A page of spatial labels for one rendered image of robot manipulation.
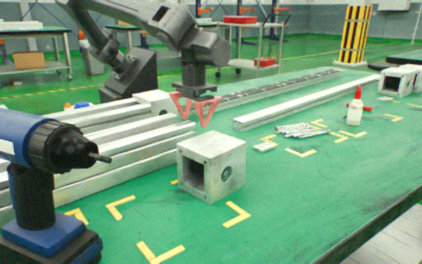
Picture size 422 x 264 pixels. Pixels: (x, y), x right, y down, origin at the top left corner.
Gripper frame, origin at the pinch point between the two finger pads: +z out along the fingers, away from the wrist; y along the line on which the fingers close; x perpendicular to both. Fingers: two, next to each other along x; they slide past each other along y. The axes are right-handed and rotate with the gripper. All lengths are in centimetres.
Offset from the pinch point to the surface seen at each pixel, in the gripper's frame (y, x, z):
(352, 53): -244, 592, 59
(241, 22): -284, 316, -7
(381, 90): 8, 90, 6
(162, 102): -14.5, 0.0, -1.4
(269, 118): 0.3, 29.5, 6.0
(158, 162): 4.8, -14.1, 5.3
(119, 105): -21.5, -9.5, -0.9
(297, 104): 0.6, 43.5, 4.2
